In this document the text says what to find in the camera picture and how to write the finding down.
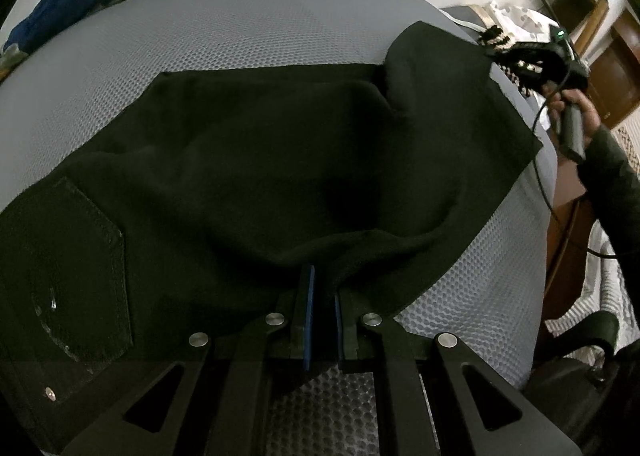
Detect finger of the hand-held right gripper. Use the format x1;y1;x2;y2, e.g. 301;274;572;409
499;55;552;98
477;26;539;58

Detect grey mesh bed cover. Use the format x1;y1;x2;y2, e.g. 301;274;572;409
0;0;558;456

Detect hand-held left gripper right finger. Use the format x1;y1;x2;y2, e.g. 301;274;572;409
332;288;583;456

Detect brown wooden wardrobe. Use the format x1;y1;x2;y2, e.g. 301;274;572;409
540;0;640;129

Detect person's right forearm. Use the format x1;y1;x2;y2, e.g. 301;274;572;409
575;126;640;257

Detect black pants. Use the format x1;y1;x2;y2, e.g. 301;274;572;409
0;21;543;454

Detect white textured cloth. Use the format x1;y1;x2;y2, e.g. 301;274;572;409
544;216;640;369

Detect brown wooden bedside cabinet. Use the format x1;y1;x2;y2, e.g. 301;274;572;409
542;151;601;322

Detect person's right hand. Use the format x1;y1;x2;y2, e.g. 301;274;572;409
546;86;608;144

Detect blue printed blanket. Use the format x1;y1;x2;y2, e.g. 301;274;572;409
0;0;403;82

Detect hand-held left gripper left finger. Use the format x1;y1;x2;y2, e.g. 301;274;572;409
62;263;318;456

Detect white spotted cloth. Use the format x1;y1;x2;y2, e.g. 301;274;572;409
480;0;553;39

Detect black office chair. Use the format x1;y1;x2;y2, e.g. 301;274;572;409
520;308;640;456

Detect black cable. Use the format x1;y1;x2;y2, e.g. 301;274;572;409
531;63;618;259

